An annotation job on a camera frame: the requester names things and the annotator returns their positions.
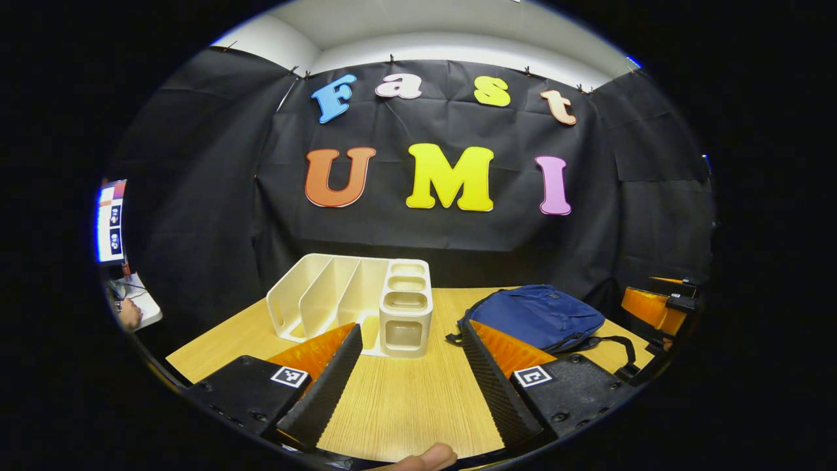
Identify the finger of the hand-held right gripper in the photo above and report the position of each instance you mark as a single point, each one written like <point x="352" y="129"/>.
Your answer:
<point x="686" y="282"/>
<point x="644" y="307"/>

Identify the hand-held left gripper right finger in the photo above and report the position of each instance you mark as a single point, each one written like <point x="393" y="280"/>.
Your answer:
<point x="497" y="392"/>

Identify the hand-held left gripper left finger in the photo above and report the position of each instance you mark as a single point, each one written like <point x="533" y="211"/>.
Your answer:
<point x="330" y="392"/>

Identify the blue schoolbag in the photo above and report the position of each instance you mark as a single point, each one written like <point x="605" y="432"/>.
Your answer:
<point x="536" y="317"/>

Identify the white plastic bookshelf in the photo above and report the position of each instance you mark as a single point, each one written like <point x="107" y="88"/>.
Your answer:
<point x="405" y="327"/>

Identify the white side desk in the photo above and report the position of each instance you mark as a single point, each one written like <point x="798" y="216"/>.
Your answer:
<point x="147" y="307"/>

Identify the red bottle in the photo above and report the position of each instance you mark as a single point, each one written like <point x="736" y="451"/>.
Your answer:
<point x="125" y="269"/>

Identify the computer monitor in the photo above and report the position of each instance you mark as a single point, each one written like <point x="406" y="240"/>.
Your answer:
<point x="111" y="222"/>

